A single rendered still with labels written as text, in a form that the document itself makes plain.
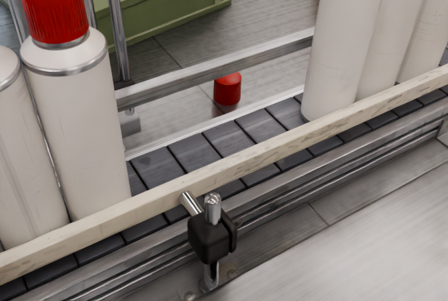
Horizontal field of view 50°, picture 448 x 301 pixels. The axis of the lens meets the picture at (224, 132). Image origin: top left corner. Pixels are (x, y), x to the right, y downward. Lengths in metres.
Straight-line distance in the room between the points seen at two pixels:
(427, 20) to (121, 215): 0.35
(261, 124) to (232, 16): 0.31
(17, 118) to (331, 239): 0.25
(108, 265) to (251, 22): 0.48
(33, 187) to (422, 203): 0.31
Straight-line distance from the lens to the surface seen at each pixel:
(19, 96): 0.30
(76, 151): 0.33
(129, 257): 0.39
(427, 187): 0.47
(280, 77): 0.64
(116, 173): 0.36
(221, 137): 0.47
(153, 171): 0.44
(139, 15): 0.69
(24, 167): 0.33
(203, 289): 0.42
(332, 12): 0.42
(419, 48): 0.55
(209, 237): 0.34
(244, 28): 0.74
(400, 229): 0.43
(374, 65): 0.50
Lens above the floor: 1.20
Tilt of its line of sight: 43 degrees down
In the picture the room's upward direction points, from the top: 2 degrees clockwise
